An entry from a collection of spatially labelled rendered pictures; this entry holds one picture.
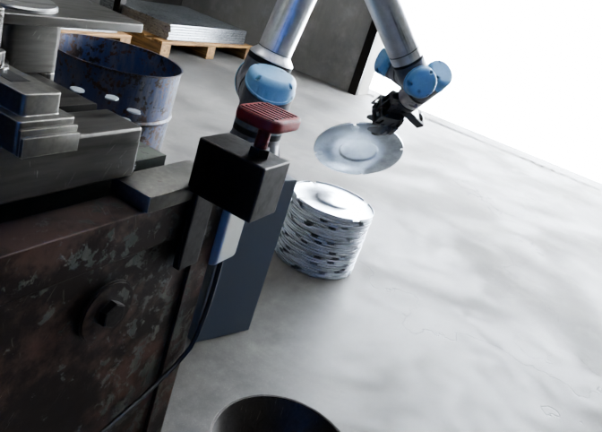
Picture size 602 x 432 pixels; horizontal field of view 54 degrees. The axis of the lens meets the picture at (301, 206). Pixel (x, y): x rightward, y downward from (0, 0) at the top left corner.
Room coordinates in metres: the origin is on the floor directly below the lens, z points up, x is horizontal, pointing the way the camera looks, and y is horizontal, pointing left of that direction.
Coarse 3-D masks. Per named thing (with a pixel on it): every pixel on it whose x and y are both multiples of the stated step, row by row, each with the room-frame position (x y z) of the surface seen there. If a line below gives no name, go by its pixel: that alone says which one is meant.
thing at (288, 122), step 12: (240, 108) 0.63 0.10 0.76; (252, 108) 0.64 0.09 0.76; (264, 108) 0.66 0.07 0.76; (276, 108) 0.67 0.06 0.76; (252, 120) 0.63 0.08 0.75; (264, 120) 0.62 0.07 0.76; (276, 120) 0.63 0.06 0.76; (288, 120) 0.65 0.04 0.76; (300, 120) 0.67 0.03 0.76; (264, 132) 0.65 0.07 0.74; (276, 132) 0.62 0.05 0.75; (264, 144) 0.65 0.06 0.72
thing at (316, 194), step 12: (300, 192) 1.87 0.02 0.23; (312, 192) 1.90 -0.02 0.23; (324, 192) 1.93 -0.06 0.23; (336, 192) 1.98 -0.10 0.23; (348, 192) 2.02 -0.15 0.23; (312, 204) 1.79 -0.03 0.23; (324, 204) 1.83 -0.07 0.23; (336, 204) 1.85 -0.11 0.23; (348, 204) 1.89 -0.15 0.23; (360, 204) 1.94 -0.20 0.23; (336, 216) 1.75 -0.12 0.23; (348, 216) 1.80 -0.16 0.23; (360, 216) 1.83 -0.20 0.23; (372, 216) 1.85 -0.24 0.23
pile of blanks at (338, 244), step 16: (288, 208) 1.84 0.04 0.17; (304, 208) 1.78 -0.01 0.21; (288, 224) 1.81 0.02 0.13; (304, 224) 1.76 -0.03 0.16; (320, 224) 1.75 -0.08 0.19; (336, 224) 1.75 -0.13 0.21; (352, 224) 1.77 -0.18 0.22; (368, 224) 1.84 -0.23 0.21; (288, 240) 1.80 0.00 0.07; (304, 240) 1.77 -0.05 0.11; (320, 240) 1.74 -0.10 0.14; (336, 240) 1.77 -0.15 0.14; (352, 240) 1.80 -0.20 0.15; (288, 256) 1.77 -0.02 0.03; (304, 256) 1.75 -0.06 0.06; (320, 256) 1.76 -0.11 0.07; (336, 256) 1.76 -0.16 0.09; (352, 256) 1.83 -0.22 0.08; (304, 272) 1.75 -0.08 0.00; (320, 272) 1.77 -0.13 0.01; (336, 272) 1.79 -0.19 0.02
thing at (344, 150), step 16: (336, 128) 1.78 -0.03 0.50; (320, 144) 1.83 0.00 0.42; (336, 144) 1.83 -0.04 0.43; (352, 144) 1.84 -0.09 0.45; (368, 144) 1.84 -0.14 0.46; (384, 144) 1.83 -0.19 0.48; (400, 144) 1.83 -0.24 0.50; (320, 160) 1.89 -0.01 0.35; (336, 160) 1.89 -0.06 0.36; (352, 160) 1.89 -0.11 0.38; (368, 160) 1.89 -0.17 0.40; (384, 160) 1.89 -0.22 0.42
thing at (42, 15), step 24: (0, 0) 0.64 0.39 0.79; (24, 0) 0.69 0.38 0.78; (48, 0) 0.73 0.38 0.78; (72, 0) 0.82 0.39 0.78; (24, 24) 0.64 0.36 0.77; (48, 24) 0.67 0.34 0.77; (72, 24) 0.70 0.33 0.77; (96, 24) 0.74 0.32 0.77; (120, 24) 0.77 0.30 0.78; (24, 48) 0.67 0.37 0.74; (48, 48) 0.70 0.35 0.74; (24, 72) 0.67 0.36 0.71; (48, 72) 0.70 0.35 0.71
